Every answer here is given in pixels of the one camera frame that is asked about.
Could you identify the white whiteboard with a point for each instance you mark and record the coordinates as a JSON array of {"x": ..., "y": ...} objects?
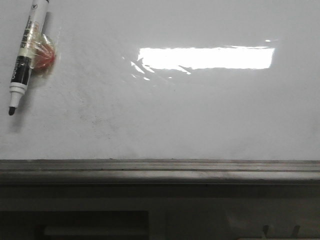
[{"x": 167, "y": 79}]

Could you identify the grey aluminium whiteboard tray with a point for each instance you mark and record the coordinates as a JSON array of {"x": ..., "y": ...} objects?
[{"x": 157, "y": 171}]

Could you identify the black and white whiteboard marker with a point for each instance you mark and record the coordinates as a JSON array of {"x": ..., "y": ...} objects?
[{"x": 26, "y": 58}]

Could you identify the red magnet taped to marker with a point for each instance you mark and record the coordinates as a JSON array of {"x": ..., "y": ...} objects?
[{"x": 44, "y": 55}]

